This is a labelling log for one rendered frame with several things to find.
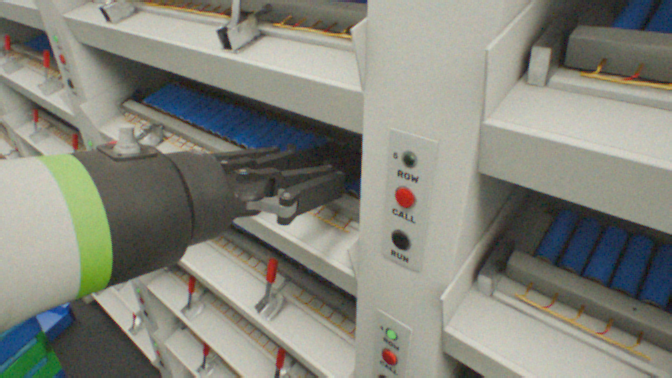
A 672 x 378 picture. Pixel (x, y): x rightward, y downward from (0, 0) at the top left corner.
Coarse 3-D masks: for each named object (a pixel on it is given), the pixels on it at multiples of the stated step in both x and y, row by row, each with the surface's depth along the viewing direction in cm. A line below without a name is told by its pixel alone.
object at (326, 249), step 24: (144, 72) 79; (168, 72) 82; (96, 96) 74; (120, 96) 77; (144, 96) 79; (96, 120) 75; (120, 120) 76; (168, 144) 67; (264, 216) 51; (312, 216) 49; (264, 240) 54; (288, 240) 48; (312, 240) 47; (336, 240) 46; (312, 264) 48; (336, 264) 44
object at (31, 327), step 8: (32, 320) 108; (24, 328) 106; (32, 328) 109; (40, 328) 111; (8, 336) 103; (16, 336) 105; (24, 336) 107; (32, 336) 109; (0, 344) 101; (8, 344) 103; (16, 344) 105; (24, 344) 107; (0, 352) 101; (8, 352) 103; (0, 360) 102
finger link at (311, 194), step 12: (312, 180) 37; (324, 180) 38; (336, 180) 39; (288, 192) 34; (300, 192) 35; (312, 192) 36; (324, 192) 38; (336, 192) 40; (288, 204) 33; (300, 204) 35; (312, 204) 37; (324, 204) 38
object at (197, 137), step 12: (132, 108) 74; (144, 108) 73; (144, 120) 73; (156, 120) 69; (168, 120) 68; (168, 132) 69; (180, 132) 65; (192, 132) 64; (204, 132) 63; (204, 144) 62; (216, 144) 60; (228, 144) 59; (336, 204) 47; (348, 204) 46; (348, 216) 47
